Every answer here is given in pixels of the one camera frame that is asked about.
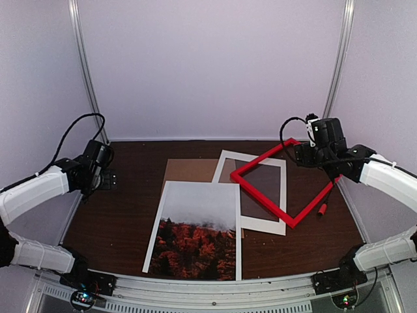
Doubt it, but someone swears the red handled screwdriver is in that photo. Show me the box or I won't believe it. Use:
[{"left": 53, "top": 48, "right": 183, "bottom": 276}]
[{"left": 317, "top": 192, "right": 331, "bottom": 216}]

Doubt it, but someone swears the red picture frame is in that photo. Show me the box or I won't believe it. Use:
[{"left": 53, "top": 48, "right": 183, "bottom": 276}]
[{"left": 230, "top": 138, "right": 341, "bottom": 229}]

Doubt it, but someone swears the white mat board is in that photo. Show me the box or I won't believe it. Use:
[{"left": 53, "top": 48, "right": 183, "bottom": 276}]
[{"left": 212, "top": 150, "right": 287, "bottom": 235}]

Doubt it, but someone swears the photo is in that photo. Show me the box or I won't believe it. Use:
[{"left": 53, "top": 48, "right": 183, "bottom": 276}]
[{"left": 142, "top": 181, "right": 242, "bottom": 281}]

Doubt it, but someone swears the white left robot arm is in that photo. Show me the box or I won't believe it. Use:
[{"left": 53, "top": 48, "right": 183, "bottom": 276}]
[{"left": 1, "top": 140, "right": 117, "bottom": 290}]

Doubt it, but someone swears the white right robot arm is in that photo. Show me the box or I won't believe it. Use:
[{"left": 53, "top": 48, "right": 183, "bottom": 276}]
[{"left": 294, "top": 113, "right": 416, "bottom": 288}]

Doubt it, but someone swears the left controller board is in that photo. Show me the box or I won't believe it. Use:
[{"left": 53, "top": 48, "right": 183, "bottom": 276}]
[{"left": 70, "top": 291, "right": 96, "bottom": 311}]

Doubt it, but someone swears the controller board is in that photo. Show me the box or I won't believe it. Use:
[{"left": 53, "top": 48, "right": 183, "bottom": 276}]
[
  {"left": 332, "top": 292, "right": 358, "bottom": 310},
  {"left": 70, "top": 291, "right": 96, "bottom": 311}
]

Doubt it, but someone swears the right controller board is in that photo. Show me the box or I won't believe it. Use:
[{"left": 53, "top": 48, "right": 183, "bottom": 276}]
[{"left": 332, "top": 292, "right": 358, "bottom": 310}]

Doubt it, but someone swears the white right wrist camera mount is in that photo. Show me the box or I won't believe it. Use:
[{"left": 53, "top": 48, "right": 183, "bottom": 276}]
[{"left": 306, "top": 113, "right": 319, "bottom": 147}]

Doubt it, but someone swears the right aluminium corner post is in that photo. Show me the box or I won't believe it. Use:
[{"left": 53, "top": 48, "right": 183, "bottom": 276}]
[{"left": 321, "top": 0, "right": 355, "bottom": 119}]

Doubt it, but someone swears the aluminium corner post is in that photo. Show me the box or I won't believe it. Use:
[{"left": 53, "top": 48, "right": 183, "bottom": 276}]
[
  {"left": 67, "top": 0, "right": 109, "bottom": 146},
  {"left": 321, "top": 0, "right": 355, "bottom": 119}
]

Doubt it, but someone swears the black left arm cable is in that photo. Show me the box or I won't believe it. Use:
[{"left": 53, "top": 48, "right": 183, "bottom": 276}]
[{"left": 0, "top": 113, "right": 107, "bottom": 193}]

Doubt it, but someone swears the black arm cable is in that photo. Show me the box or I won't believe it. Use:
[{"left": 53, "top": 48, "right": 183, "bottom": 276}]
[
  {"left": 0, "top": 113, "right": 107, "bottom": 193},
  {"left": 279, "top": 116, "right": 417, "bottom": 183}
]

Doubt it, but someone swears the brown frame backing board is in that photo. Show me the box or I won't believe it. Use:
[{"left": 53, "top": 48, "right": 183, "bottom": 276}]
[{"left": 158, "top": 159, "right": 241, "bottom": 232}]

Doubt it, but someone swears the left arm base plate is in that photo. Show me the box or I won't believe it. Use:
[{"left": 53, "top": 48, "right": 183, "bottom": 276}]
[{"left": 59, "top": 271, "right": 117, "bottom": 296}]

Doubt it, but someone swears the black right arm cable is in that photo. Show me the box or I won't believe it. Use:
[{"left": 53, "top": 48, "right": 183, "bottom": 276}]
[{"left": 279, "top": 116, "right": 417, "bottom": 183}]

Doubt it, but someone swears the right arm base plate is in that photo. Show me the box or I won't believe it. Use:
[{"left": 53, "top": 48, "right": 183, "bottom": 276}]
[{"left": 311, "top": 269, "right": 367, "bottom": 295}]

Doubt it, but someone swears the aluminium front rail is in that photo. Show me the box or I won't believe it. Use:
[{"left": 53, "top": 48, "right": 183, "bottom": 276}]
[{"left": 24, "top": 258, "right": 404, "bottom": 312}]

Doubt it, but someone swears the left aluminium corner post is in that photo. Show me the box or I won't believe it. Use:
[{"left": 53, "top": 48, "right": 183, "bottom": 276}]
[{"left": 67, "top": 0, "right": 109, "bottom": 146}]

